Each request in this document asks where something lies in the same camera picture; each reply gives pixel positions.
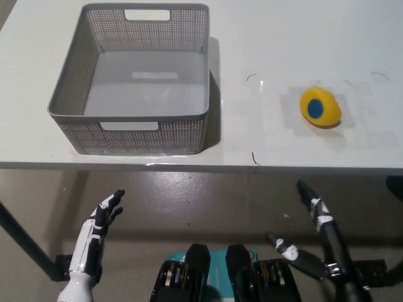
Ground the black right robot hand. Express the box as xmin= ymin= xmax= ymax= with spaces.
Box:
xmin=265 ymin=179 xmax=356 ymax=280

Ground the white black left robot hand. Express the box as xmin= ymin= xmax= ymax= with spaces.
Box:
xmin=67 ymin=189 xmax=126 ymax=278

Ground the yellow duck toy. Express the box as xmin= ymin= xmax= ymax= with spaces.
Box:
xmin=299 ymin=87 xmax=343 ymax=128

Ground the black table leg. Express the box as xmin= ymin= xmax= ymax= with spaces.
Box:
xmin=0 ymin=200 xmax=54 ymax=280

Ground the black teal robot body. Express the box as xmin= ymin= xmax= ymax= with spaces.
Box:
xmin=150 ymin=242 xmax=303 ymax=302

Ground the grey perforated plastic basket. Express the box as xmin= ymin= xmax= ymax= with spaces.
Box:
xmin=47 ymin=3 xmax=212 ymax=157

